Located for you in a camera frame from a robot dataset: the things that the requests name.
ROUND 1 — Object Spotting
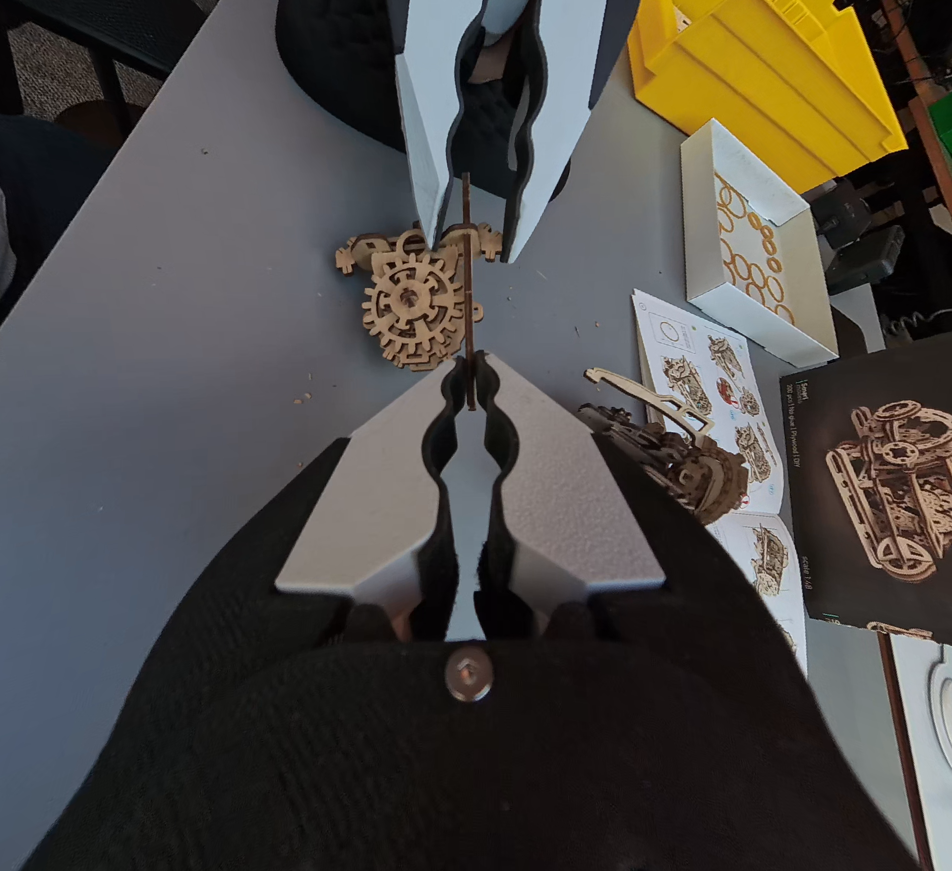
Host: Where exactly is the thin dark wooden strip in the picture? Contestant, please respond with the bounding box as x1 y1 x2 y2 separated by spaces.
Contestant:
460 172 479 412

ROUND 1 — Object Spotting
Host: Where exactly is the person's grey shirt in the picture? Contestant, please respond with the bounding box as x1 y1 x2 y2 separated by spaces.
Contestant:
0 187 17 295

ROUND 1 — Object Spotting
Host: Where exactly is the illustrated instruction booklet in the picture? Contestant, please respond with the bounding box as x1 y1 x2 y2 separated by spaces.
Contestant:
631 289 810 675

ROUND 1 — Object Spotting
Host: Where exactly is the black model kit box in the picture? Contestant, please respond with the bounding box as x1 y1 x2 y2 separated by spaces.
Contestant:
778 342 952 646

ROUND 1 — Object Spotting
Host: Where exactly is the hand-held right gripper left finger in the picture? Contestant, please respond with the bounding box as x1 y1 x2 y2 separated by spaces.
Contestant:
275 358 462 621

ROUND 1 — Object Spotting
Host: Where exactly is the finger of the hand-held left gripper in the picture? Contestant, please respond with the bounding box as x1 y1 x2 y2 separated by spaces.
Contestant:
502 0 650 264
375 0 492 252

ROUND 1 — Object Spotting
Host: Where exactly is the pale wooden gear assembly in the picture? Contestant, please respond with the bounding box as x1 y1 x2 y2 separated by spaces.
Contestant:
335 220 504 374

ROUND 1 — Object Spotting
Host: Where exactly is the black device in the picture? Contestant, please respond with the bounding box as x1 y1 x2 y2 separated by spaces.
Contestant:
809 178 907 297

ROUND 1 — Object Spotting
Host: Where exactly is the dark wooden mechanical model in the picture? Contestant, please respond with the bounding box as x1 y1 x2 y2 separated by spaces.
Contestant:
578 367 752 527

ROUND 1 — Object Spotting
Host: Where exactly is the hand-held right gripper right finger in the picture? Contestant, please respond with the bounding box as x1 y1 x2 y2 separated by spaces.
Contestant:
479 350 666 624

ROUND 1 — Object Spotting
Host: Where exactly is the black mesh cushion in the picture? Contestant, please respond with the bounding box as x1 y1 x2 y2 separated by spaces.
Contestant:
274 0 575 201

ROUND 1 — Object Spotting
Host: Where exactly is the white box with wooden rings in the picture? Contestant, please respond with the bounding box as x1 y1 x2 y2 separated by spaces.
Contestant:
680 117 840 368

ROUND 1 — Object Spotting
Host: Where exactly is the pale plywood sheet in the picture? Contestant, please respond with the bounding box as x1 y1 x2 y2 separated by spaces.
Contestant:
876 626 952 871

